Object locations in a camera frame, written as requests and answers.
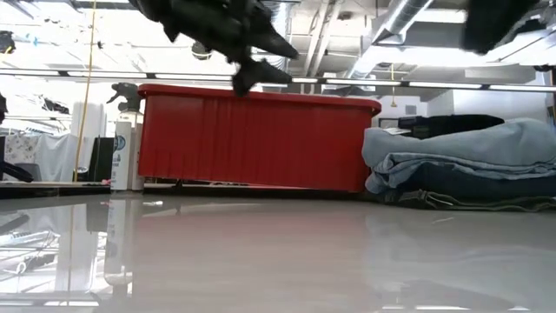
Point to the black ceiling lamp yellow band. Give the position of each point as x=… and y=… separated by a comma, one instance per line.
x=200, y=52

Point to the black garment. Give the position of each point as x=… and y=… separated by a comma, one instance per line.
x=478, y=191

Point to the light blue garment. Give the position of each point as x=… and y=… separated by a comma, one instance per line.
x=456, y=143

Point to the clear spray bottle grey trigger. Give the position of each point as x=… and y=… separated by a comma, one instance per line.
x=123, y=152

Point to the silver spiral air duct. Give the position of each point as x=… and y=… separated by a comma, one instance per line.
x=404, y=15

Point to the ceiling light strip rail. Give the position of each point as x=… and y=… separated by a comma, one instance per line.
x=391, y=82

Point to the striped blue-green towel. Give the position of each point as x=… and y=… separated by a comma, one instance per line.
x=434, y=167

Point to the black aluminium table frame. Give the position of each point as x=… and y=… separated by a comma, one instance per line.
x=217, y=190

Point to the white wall vent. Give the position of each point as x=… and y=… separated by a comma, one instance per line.
x=410, y=110

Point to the white paper tag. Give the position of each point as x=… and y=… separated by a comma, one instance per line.
x=395, y=131

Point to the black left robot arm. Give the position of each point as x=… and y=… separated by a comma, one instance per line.
x=2, y=108

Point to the grey rectangular air duct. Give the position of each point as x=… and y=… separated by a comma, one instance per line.
x=434, y=35

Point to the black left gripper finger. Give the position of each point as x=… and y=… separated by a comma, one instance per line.
x=276, y=75
x=278, y=43

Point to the black box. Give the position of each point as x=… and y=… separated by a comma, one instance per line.
x=101, y=158

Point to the white patterned cloth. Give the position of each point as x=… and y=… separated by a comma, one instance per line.
x=56, y=150

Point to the grey waste bin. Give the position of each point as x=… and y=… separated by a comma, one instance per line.
x=32, y=171

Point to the black metal stand frame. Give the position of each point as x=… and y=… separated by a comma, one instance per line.
x=384, y=119

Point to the red plastic bin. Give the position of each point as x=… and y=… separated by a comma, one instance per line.
x=260, y=139

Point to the silver corrugated air duct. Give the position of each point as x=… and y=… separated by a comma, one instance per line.
x=278, y=65

